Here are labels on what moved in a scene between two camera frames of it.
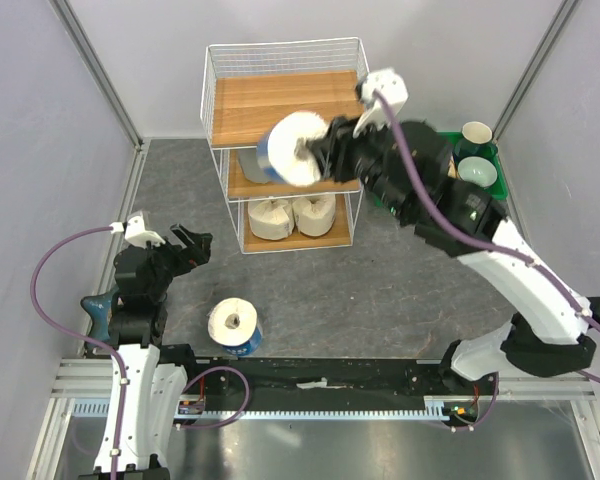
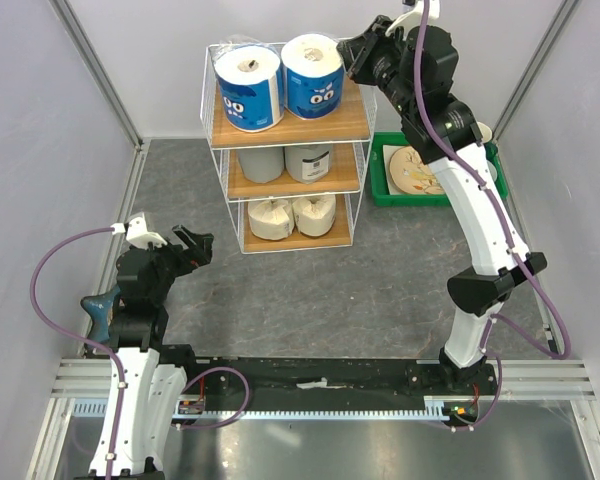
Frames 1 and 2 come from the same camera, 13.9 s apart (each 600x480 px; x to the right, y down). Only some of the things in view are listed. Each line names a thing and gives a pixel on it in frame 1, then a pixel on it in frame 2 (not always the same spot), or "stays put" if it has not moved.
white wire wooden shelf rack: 244,87 stays put
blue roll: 232,324 -> 251,86
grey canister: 249,163 stays put
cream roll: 315,215 stays put
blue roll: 277,152 -> 313,76
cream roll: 271,219 stays put
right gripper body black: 349,158 -> 381,67
